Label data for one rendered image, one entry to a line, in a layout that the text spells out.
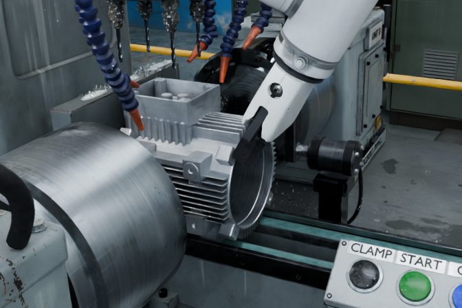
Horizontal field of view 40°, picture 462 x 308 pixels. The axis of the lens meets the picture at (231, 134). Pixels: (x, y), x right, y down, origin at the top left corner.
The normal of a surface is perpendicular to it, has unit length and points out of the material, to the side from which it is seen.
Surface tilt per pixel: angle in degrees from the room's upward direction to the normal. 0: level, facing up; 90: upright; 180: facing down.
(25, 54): 90
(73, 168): 24
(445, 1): 90
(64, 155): 13
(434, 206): 0
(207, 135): 88
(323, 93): 81
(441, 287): 38
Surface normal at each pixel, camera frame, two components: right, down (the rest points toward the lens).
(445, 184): -0.04, -0.93
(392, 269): -0.30, -0.54
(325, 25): -0.20, 0.49
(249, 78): -0.45, 0.33
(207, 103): 0.88, 0.14
